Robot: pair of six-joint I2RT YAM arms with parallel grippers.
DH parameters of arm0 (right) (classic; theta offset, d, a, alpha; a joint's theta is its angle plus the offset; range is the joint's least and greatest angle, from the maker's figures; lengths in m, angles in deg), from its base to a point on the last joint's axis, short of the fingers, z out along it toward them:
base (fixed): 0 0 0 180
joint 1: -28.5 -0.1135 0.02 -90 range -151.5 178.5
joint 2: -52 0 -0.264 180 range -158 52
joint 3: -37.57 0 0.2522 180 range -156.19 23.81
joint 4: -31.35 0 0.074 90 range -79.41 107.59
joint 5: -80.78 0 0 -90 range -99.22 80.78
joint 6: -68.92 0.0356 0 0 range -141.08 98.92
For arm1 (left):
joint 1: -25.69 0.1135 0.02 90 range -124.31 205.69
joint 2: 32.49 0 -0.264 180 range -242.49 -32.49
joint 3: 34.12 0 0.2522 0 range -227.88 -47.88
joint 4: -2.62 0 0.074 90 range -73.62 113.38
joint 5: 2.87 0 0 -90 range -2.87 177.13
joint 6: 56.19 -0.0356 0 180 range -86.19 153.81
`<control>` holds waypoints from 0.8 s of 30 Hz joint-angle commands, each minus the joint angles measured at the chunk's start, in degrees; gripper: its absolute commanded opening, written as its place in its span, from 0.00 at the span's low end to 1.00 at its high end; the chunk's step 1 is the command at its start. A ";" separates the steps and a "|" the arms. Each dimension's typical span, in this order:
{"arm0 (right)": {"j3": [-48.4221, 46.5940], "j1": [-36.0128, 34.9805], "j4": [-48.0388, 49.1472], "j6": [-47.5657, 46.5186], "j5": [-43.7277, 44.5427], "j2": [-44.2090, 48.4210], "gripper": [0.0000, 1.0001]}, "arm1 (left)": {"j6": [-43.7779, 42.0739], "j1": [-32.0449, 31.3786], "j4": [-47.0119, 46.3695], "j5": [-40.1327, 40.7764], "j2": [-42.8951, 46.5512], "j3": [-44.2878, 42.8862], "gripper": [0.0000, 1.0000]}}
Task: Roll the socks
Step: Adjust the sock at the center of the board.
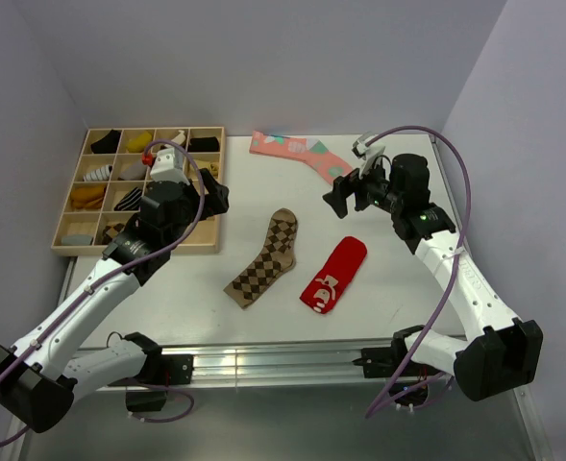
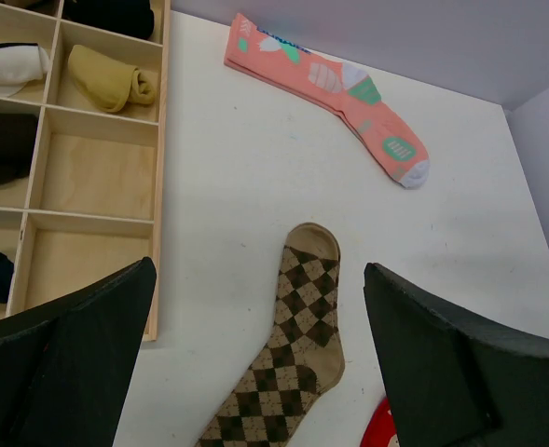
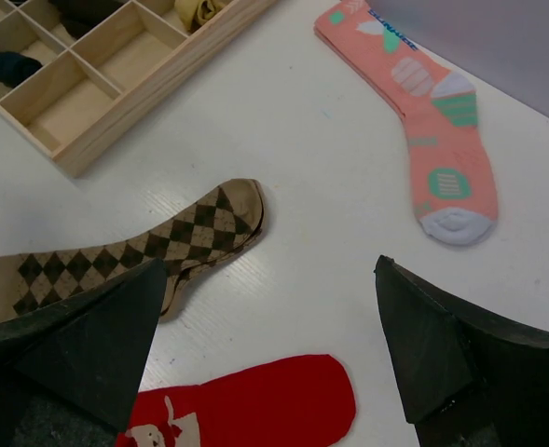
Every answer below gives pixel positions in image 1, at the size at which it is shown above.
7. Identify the black white striped sock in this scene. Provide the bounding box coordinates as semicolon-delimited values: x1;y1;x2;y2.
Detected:
113;187;142;211

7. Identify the brown argyle sock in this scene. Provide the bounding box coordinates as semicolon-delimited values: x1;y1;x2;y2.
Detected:
100;223;125;246
224;208;298;309

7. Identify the white striped rolled sock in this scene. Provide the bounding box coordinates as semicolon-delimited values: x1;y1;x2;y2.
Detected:
83;164;112;182

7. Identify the light grey rolled sock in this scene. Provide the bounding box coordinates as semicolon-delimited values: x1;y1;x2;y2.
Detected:
61;234;92;246

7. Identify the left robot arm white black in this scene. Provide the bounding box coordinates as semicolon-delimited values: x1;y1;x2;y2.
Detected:
0;169;229;433

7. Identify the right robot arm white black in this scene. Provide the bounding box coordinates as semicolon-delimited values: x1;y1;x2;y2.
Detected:
323;154;543;401

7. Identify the red patterned sock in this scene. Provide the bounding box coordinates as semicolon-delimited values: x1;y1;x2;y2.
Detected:
299;236;367;315

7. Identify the tan rolled sock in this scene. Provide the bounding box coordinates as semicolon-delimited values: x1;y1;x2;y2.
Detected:
198;161;219;179

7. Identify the wooden compartment tray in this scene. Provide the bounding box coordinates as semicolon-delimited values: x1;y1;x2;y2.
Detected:
50;126;227;257

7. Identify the yellow rolled sock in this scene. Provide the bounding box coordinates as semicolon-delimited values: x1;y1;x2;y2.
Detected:
125;132;153;153

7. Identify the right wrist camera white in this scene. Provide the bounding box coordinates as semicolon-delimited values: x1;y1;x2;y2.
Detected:
352;133;385;179

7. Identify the black rolled sock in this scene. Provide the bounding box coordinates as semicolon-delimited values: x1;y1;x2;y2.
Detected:
90;130;121;155
187;136;220;153

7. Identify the pink patterned sock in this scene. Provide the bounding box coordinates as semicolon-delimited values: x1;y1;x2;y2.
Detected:
249;131;353;185

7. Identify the brown argyle rolled sock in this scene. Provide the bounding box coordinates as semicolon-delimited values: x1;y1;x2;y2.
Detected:
100;223;125;246

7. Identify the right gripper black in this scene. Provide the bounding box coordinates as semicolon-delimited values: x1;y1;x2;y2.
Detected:
323;155;404;218

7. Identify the white brown rolled sock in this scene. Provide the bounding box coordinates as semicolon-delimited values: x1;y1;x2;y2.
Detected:
171;130;186;145

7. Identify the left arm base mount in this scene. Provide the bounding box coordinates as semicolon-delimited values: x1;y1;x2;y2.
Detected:
110;353;194;415

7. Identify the black rolled sock top right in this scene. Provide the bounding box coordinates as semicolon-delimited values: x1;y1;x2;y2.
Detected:
187;136;220;153

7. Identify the mustard rolled sock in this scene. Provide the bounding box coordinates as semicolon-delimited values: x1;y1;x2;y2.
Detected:
69;185;107;209

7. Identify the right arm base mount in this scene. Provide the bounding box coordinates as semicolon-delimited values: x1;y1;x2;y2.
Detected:
353;347;438;409

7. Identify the aluminium rail frame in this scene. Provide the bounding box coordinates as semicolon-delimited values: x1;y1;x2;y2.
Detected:
3;136;555;461

